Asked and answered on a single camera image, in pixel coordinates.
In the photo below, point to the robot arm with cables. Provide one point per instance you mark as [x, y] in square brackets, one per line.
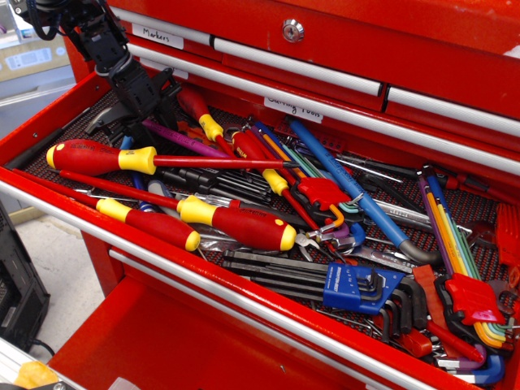
[91, 27]

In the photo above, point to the silver combination wrench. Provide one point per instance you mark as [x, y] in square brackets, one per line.
[407, 217]

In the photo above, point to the black Torx key set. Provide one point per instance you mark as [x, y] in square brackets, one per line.
[247, 186]

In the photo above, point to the red yellow screwdriver middle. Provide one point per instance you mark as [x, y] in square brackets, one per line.
[246, 147]

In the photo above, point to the black device on floor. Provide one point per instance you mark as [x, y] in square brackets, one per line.
[24, 299]

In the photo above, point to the large red yellow Wiha screwdriver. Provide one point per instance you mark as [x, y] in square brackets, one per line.
[92, 158]

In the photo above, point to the red comb-like holder right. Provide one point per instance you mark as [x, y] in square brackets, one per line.
[507, 234]

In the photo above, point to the blue white precision screwdriver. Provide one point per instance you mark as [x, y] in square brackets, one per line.
[137, 178]

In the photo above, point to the white markers label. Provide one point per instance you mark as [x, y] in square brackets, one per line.
[158, 36]

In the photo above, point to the blue holder black Allen keys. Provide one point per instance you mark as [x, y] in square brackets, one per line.
[359, 289]

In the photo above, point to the white cutting tools label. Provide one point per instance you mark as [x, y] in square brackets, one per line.
[293, 110]

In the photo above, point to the rainbow allen key set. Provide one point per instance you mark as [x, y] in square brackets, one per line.
[320, 197]
[476, 326]

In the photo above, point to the large blue Allen key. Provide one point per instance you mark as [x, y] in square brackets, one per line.
[355, 191]

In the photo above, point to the red tool chest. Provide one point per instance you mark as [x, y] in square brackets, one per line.
[402, 82]

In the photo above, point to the silver chest lock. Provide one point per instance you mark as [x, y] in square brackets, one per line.
[293, 31]

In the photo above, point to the red yellow screwdriver front centre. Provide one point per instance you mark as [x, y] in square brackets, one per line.
[254, 228]

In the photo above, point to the orange plastic key holder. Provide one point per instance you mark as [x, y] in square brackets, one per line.
[195, 133]

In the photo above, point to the rainbow Allen key set right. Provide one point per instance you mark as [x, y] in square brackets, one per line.
[476, 326]

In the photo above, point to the red yellow screwdriver back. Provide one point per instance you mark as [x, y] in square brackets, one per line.
[194, 104]

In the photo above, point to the violet Allen key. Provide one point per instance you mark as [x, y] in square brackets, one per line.
[182, 140]

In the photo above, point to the rainbow Allen key set centre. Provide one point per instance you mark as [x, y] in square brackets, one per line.
[320, 197]

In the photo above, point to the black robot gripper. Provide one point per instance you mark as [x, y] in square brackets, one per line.
[139, 97]

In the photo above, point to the red yellow screwdriver front left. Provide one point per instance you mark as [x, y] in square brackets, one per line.
[161, 226]

